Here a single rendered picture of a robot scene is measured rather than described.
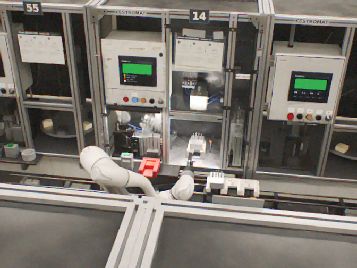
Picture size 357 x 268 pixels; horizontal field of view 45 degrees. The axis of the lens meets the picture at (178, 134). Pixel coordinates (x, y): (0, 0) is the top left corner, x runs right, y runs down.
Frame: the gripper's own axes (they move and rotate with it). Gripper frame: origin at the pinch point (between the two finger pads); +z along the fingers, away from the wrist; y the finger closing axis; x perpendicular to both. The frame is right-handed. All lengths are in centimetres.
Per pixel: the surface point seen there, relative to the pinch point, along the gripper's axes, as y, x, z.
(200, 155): -20.9, -3.1, 36.5
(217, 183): -19.8, -18.1, 1.2
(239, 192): -25.6, -33.7, 0.4
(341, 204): -32, -104, 5
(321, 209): -45, -94, 14
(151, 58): 60, 30, 19
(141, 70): 52, 36, 18
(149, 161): -17.2, 32.2, 16.1
